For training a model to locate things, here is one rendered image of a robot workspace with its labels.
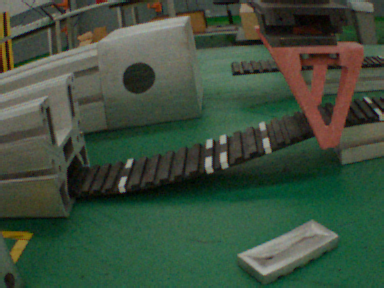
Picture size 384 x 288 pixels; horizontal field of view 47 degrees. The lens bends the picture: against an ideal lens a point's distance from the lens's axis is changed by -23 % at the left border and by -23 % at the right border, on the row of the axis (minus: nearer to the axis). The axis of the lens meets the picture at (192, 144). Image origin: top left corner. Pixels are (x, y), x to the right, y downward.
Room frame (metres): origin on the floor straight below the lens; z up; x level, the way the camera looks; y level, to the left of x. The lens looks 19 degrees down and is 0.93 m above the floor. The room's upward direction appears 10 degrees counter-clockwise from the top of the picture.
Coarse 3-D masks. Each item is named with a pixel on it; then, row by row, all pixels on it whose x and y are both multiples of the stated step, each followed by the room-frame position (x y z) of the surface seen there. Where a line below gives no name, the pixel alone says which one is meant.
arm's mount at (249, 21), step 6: (246, 6) 1.04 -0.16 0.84; (240, 12) 0.93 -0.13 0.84; (246, 12) 0.93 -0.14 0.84; (252, 12) 0.92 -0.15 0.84; (246, 18) 0.93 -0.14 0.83; (252, 18) 0.92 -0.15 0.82; (246, 24) 0.93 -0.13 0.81; (252, 24) 0.92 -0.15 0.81; (258, 24) 0.92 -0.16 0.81; (246, 30) 0.93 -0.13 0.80; (252, 30) 0.92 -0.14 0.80; (246, 36) 0.93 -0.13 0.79; (252, 36) 0.93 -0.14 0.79; (258, 36) 0.92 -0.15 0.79
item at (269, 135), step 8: (272, 120) 0.37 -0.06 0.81; (280, 120) 0.37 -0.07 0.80; (256, 128) 0.37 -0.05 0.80; (264, 128) 0.36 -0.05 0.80; (272, 128) 0.36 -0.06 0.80; (280, 128) 0.35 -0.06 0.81; (264, 136) 0.35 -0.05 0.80; (272, 136) 0.35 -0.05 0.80; (280, 136) 0.33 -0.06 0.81; (264, 144) 0.33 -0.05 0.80; (272, 144) 0.33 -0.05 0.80; (280, 144) 0.32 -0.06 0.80; (288, 144) 0.32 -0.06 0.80; (264, 152) 0.32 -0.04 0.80
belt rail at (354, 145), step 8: (344, 128) 0.32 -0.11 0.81; (352, 128) 0.32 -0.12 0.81; (360, 128) 0.32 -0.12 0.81; (368, 128) 0.32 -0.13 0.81; (376, 128) 0.32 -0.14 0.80; (344, 136) 0.32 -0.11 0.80; (352, 136) 0.32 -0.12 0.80; (360, 136) 0.32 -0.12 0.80; (368, 136) 0.32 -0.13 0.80; (376, 136) 0.32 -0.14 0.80; (344, 144) 0.33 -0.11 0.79; (352, 144) 0.33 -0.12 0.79; (360, 144) 0.33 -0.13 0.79; (368, 144) 0.32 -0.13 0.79; (376, 144) 0.32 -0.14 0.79; (336, 152) 0.34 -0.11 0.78; (344, 152) 0.32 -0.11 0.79; (352, 152) 0.32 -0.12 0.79; (360, 152) 0.32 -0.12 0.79; (368, 152) 0.32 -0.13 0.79; (376, 152) 0.32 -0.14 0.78; (344, 160) 0.32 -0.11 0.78; (352, 160) 0.32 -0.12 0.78; (360, 160) 0.32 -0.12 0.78
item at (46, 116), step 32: (0, 96) 0.41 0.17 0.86; (32, 96) 0.39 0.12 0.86; (64, 96) 0.38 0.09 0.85; (0, 128) 0.32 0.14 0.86; (32, 128) 0.31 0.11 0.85; (64, 128) 0.38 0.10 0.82; (0, 160) 0.32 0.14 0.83; (32, 160) 0.31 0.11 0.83; (64, 160) 0.35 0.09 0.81; (0, 192) 0.32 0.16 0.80; (32, 192) 0.31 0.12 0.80; (64, 192) 0.33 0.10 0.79
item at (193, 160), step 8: (200, 144) 0.38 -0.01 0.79; (184, 152) 0.37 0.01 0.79; (192, 152) 0.36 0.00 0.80; (200, 152) 0.36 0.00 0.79; (176, 160) 0.36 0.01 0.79; (184, 160) 0.35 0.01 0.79; (192, 160) 0.35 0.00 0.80; (200, 160) 0.35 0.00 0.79; (176, 168) 0.34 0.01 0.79; (184, 168) 0.34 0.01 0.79; (192, 168) 0.33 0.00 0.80; (200, 168) 0.34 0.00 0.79; (176, 176) 0.33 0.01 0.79; (184, 176) 0.33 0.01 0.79; (192, 176) 0.33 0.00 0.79
